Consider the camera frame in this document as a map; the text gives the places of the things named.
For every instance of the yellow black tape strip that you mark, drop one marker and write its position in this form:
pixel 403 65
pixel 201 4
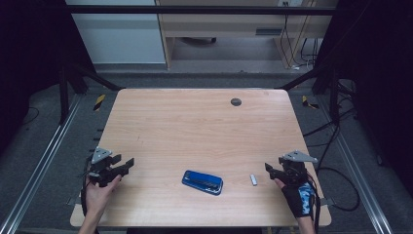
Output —
pixel 99 102
pixel 307 102

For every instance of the person's left hand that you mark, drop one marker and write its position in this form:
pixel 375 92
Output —
pixel 99 196

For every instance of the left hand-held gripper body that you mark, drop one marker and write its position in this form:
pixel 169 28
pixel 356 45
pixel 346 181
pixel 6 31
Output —
pixel 101 155

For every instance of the black metal stand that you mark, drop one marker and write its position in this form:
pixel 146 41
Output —
pixel 333 97
pixel 64 97

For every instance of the light wooden desk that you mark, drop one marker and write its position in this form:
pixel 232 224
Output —
pixel 227 26

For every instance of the dark object under desk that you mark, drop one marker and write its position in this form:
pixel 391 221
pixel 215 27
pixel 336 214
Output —
pixel 198 40

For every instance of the aluminium floor rail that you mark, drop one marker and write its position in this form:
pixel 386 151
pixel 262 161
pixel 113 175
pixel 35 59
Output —
pixel 357 172
pixel 42 162

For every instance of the white cabinet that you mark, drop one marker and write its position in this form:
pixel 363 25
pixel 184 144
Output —
pixel 120 39

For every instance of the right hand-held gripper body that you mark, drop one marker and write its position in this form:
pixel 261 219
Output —
pixel 293 169

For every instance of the grey table bracket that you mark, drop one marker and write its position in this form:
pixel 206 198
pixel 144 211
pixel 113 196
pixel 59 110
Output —
pixel 327 202
pixel 74 201

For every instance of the grey round table grommet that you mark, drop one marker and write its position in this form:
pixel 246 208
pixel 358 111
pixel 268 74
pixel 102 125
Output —
pixel 236 102

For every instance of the person's right hand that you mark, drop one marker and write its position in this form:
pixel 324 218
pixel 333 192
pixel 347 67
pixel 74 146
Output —
pixel 297 198

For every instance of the black horizontal frame bar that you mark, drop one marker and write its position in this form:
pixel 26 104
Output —
pixel 195 10

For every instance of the black curtain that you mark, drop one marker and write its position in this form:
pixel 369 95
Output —
pixel 380 81
pixel 32 65

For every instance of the silver staple strip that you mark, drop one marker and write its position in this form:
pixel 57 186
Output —
pixel 253 180

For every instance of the blue stapler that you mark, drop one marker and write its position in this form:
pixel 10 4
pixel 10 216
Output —
pixel 202 182

